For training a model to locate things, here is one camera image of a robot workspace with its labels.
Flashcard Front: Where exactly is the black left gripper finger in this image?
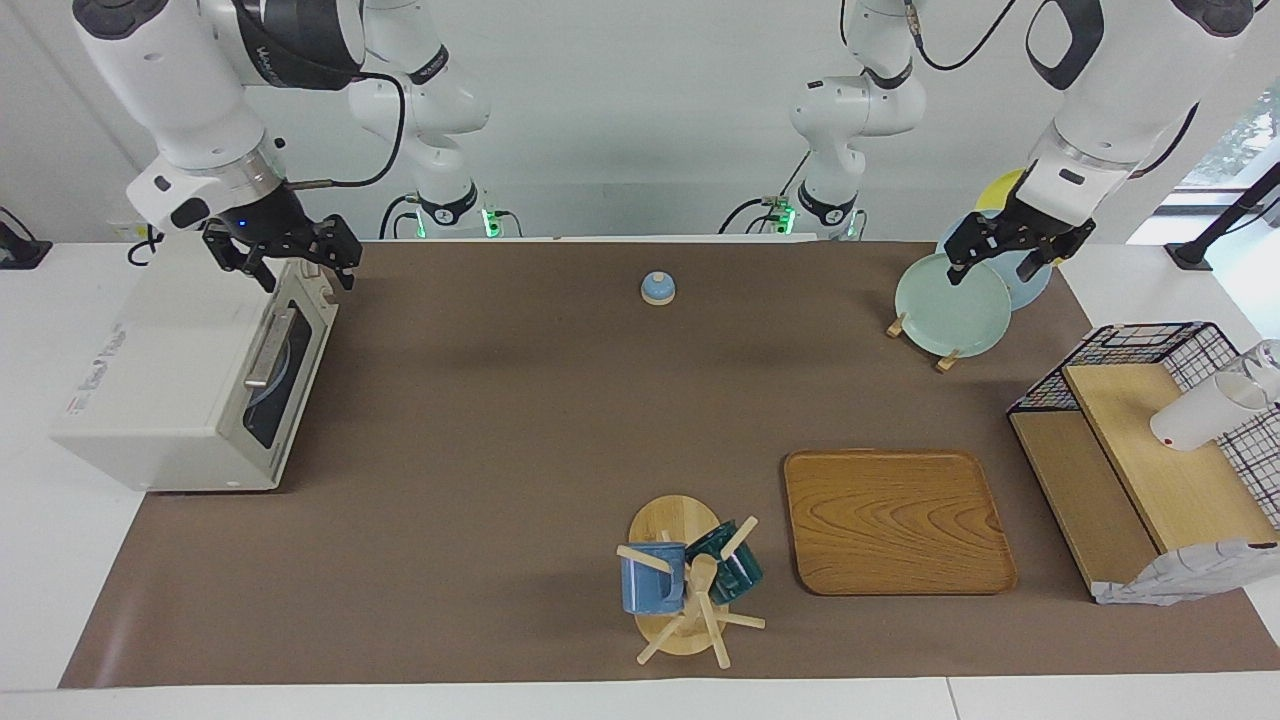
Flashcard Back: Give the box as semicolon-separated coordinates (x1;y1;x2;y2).
1018;235;1071;283
944;212;1001;288

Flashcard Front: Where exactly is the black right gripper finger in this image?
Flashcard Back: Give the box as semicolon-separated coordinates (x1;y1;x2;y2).
203;225;278;293
305;213;363;293

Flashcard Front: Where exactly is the glass oven door with handle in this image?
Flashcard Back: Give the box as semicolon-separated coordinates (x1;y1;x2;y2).
230;262;339;491

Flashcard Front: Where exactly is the light blue serving plate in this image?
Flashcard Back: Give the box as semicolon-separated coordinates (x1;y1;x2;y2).
248;318;313;426

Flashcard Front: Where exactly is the white toaster oven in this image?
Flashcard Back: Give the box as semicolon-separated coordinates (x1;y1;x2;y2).
50;240;339;493

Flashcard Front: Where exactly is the light blue plate in rack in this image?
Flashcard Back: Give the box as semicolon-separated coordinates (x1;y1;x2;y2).
935;210;1053;311

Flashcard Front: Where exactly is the yellow plate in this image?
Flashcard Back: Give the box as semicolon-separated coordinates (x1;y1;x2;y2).
975;168;1067;267

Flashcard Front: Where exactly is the pale green plate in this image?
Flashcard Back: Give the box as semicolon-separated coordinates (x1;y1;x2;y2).
894;252;1013;358

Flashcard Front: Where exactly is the wooden plate rack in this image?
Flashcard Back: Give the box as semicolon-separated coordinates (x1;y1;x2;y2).
886;312;963;373

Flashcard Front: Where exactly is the black stand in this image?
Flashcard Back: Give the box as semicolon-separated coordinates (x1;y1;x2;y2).
1165;160;1280;271

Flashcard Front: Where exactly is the black clamp base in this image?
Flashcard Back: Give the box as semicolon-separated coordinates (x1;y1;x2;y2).
0;207;53;271

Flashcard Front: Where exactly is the white cup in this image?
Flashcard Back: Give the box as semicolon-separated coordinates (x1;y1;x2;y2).
1149;372;1271;452

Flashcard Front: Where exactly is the clear glass cup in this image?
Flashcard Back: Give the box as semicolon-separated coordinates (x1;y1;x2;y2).
1240;339;1280;406

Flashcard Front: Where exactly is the wooden step shelf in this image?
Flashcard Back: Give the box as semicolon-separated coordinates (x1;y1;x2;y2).
1008;362;1280;601

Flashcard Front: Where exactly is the brown table mat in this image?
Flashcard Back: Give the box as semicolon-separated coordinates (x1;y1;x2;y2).
58;240;1280;689

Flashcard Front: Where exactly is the wooden serving tray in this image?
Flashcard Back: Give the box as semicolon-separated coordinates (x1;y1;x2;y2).
783;449;1019;597

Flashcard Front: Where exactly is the white patterned cloth liner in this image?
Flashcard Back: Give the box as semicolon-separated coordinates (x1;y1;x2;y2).
1090;538;1280;607

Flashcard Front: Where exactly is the dark green mug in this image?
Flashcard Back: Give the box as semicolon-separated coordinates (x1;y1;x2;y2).
685;520;765;606

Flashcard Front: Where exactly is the wooden mug tree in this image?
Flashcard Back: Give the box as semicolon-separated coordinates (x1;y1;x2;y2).
615;494;767;669

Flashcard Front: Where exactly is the blue mug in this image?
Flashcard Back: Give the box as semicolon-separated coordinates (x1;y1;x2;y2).
620;541;689;616

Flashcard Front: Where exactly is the black wire basket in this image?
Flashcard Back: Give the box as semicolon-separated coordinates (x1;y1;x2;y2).
1007;321;1280;531

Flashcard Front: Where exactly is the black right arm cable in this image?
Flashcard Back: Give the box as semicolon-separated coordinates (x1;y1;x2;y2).
280;40;411;191

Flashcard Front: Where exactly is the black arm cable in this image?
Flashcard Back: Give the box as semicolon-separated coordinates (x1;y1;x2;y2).
903;0;1201;181
280;40;411;191

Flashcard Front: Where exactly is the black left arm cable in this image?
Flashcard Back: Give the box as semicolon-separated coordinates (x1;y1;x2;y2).
903;0;1201;181

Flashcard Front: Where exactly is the black left base cable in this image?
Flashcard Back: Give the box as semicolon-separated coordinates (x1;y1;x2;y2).
718;150;813;236

